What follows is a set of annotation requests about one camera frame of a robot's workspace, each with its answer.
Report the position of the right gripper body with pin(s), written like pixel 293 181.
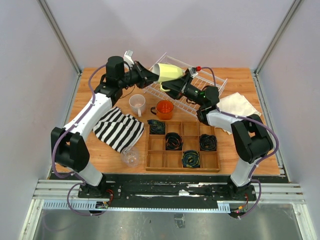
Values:
pixel 189 91

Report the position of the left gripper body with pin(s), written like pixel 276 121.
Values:
pixel 136 77

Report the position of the yellow-green mug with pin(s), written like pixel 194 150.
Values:
pixel 166 73

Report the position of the pink white mug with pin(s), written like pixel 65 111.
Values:
pixel 138 104

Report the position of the orange enamel mug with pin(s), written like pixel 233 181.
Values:
pixel 163 110

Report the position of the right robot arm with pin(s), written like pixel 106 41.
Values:
pixel 251 137

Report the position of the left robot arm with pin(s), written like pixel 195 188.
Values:
pixel 68 144

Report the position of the rolled belt top left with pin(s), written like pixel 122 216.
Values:
pixel 156 127

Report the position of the rolled belt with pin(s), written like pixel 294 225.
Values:
pixel 191 159
pixel 208 142
pixel 173 142
pixel 156 127

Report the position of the cream folded cloth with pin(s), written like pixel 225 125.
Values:
pixel 235 104

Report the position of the rolled belt middle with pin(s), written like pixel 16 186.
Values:
pixel 173 142

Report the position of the rolled belt right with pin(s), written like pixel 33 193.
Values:
pixel 208 142

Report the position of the black white striped cloth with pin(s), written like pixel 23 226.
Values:
pixel 118 130

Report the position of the rolled belt bottom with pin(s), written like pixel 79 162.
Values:
pixel 191 159

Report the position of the wooden compartment tray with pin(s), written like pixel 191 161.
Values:
pixel 158 159

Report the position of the clear plastic cup left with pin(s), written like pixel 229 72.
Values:
pixel 130 156

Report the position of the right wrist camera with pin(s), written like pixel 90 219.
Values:
pixel 194 70

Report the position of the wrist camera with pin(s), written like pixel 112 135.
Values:
pixel 128 57
pixel 194 70

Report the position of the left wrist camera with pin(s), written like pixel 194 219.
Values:
pixel 128 57

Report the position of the white wire dish rack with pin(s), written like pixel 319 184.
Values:
pixel 203 78

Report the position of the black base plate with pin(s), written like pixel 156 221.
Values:
pixel 167 191

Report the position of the aluminium rail frame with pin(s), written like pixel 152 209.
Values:
pixel 63 195

